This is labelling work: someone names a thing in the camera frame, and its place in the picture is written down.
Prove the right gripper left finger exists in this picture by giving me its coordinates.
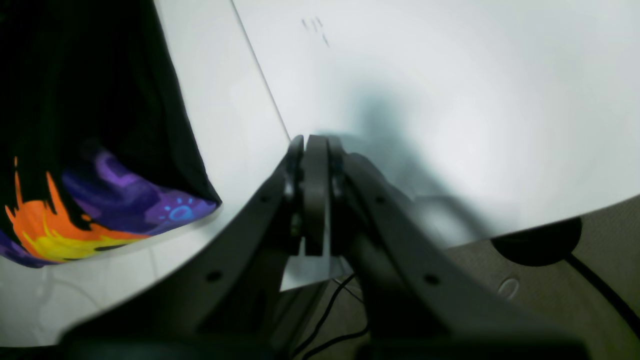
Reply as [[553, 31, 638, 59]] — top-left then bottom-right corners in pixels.
[[61, 136, 330, 346]]

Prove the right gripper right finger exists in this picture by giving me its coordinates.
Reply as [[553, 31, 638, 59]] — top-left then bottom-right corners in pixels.
[[327, 137, 581, 346]]

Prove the black T-shirt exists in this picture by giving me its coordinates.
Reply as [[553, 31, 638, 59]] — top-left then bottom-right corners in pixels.
[[0, 0, 222, 269]]

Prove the black round floor base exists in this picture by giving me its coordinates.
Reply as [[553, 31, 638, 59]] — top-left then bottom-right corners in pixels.
[[490, 217, 583, 267]]

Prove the black floor cable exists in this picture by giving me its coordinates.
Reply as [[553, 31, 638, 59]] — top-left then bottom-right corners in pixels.
[[565, 254, 640, 338]]

